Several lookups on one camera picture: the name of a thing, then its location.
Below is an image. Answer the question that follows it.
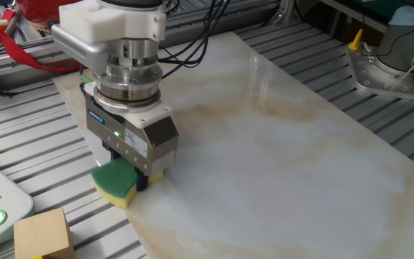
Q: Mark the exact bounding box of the silver Schunk gripper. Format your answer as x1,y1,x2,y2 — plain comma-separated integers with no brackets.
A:
84,94,179,192

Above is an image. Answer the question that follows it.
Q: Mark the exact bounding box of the green and yellow sponge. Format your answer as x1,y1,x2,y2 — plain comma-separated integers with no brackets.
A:
91,157,165,209

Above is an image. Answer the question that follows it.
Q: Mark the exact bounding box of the wooden block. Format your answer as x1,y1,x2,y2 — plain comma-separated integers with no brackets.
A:
13,207,75,259

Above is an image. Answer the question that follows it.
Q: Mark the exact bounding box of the white teach pendant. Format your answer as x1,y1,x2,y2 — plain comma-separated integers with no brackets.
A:
0,150,35,258

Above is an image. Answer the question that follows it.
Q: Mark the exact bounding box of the yellow plastic clip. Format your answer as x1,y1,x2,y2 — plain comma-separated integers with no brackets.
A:
347,28,364,51

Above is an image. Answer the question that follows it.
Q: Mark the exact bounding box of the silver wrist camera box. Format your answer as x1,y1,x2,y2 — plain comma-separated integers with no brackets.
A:
51,24,111,75

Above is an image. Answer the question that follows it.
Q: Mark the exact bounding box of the black gripper cable bundle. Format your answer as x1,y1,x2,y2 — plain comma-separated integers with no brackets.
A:
158,0,233,80

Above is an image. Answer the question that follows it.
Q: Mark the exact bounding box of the white printed wrist mount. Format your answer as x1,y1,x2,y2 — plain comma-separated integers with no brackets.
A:
58,0,167,45

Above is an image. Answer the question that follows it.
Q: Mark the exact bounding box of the red bag with strap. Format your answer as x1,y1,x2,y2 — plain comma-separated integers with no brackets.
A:
0,0,82,73

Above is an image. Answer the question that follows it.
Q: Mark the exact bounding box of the aluminium post with bracket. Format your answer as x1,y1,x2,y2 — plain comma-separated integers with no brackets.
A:
270,0,296,26

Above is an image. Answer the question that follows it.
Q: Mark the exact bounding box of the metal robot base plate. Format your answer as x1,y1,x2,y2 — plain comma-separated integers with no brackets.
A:
345,42,414,104

